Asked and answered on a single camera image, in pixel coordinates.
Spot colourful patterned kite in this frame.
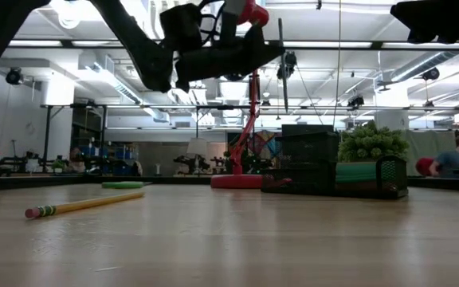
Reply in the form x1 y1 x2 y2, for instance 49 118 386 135
249 130 284 160

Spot thin hanging cable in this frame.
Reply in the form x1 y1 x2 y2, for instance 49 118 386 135
331 0 343 128

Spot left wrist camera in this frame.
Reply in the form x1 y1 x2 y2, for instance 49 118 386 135
222 0 249 19

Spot black mesh desk organizer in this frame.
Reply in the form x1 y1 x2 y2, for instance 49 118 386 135
261 124 409 200

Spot black shelving unit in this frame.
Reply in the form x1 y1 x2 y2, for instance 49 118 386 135
71 104 108 176

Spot black aluminium rig frame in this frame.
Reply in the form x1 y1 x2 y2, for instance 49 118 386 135
0 174 459 193

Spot black ceiling spotlight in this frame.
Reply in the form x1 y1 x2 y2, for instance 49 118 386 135
347 93 366 108
5 67 23 86
276 51 298 81
421 66 441 81

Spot green sticky note pad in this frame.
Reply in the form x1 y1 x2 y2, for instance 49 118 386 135
335 161 378 185

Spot green artificial plant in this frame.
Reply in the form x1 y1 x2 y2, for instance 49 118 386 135
337 121 411 163

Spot pale green curtain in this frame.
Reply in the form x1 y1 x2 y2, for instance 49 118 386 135
406 129 459 179

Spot red desk lamp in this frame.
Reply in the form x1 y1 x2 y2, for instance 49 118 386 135
210 0 270 190

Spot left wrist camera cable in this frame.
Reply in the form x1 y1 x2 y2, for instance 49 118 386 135
196 0 231 43

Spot yellow pencil pink eraser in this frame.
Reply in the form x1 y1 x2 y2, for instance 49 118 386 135
25 191 146 220

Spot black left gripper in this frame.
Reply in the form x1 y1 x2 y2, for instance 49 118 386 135
175 25 285 93

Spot white shade table lamp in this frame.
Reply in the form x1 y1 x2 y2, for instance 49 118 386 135
186 137 210 175

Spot person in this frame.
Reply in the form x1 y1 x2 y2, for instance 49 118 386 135
428 133 459 179
67 146 88 174

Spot blue storage bins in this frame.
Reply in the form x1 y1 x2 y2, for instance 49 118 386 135
108 143 139 176

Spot red rounded object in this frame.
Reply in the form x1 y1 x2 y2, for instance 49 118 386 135
415 157 434 177

